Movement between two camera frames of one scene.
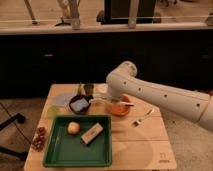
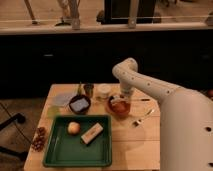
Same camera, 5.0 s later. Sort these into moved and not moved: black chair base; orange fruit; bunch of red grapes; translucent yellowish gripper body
Moved: translucent yellowish gripper body
Not moved: black chair base; orange fruit; bunch of red grapes
